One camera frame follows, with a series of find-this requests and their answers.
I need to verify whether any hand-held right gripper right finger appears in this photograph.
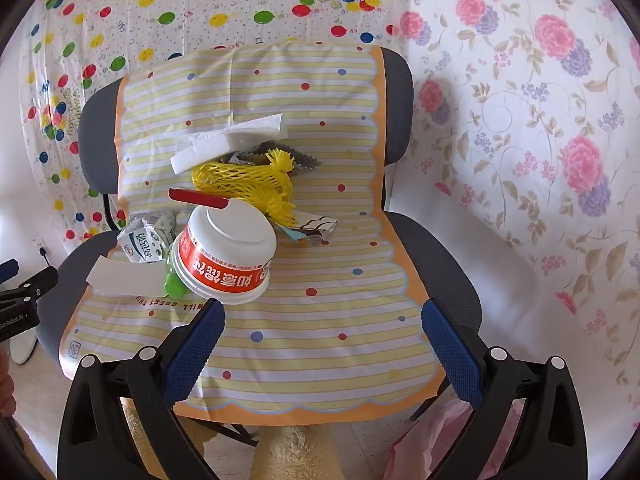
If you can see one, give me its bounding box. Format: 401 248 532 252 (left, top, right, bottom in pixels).
421 297 588 480

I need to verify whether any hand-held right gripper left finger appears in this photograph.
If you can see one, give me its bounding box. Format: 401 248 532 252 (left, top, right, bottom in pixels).
57 299 227 480

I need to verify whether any green plastic bottle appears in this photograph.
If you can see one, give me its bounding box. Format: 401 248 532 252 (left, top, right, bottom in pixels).
162 255 187 297

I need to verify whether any white paper sheet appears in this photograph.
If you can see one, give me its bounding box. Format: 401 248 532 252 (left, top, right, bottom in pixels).
86 254 173 296

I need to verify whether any pink plastic bag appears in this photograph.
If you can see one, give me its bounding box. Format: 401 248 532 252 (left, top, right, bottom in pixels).
382 400 521 480

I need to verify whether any red and white noodle bowl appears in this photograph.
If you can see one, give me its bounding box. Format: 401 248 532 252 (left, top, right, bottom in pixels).
170 202 278 306

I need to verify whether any white green milk carton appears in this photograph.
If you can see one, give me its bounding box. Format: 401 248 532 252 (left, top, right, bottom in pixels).
116 210 178 266

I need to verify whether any red stick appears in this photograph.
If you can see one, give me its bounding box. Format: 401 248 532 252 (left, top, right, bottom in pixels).
169 188 233 211

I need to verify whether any small patterned wrapper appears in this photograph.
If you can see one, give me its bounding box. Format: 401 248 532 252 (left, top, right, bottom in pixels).
277 215 337 245

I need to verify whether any yellow foam net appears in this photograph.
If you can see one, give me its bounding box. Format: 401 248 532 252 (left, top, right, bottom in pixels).
191 147 301 228

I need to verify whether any white foam piece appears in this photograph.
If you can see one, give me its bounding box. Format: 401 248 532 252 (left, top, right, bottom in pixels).
170 129 241 176

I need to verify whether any silver wrapper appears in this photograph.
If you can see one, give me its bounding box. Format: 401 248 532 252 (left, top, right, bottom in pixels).
227 142 323 178

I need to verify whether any white tissue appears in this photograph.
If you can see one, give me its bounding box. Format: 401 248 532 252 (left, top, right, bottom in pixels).
227 114 290 142

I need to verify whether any white round fan base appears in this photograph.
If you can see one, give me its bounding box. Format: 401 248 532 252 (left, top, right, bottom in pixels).
10 327 38 365

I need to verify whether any grey office chair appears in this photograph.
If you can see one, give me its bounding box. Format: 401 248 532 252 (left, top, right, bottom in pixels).
37 45 483 441

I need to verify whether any yellow plush rug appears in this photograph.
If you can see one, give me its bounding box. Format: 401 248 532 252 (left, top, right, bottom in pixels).
122 400 346 480

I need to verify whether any floral print cloth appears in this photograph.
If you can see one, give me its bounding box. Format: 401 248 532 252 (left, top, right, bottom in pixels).
385 0 640 431

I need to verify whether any yellow striped plastic sheet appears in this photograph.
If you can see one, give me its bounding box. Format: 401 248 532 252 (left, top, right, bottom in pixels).
57 40 451 418

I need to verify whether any balloon print cloth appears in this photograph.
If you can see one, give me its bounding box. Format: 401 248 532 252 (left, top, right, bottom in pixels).
15 0 416 246

